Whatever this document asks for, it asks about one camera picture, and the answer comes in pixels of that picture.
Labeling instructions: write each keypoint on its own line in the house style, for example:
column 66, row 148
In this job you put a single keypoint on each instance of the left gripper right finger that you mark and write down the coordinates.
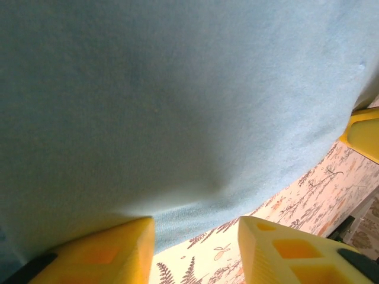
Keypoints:
column 266, row 266

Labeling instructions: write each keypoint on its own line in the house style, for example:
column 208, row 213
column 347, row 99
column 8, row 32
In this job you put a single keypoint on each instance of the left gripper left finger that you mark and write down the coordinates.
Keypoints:
column 118, row 254

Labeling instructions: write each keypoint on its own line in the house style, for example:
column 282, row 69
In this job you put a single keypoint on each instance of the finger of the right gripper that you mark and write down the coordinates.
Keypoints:
column 364, row 136

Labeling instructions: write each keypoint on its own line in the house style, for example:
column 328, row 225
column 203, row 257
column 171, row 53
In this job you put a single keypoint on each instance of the light blue printed t-shirt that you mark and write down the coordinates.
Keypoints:
column 148, row 103

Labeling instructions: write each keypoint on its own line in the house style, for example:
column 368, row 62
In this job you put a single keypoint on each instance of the floral table cover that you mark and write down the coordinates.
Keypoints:
column 325, row 192

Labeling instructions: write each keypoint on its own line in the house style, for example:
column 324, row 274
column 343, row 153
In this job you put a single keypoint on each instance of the aluminium table side rail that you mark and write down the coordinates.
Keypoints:
column 364, row 204

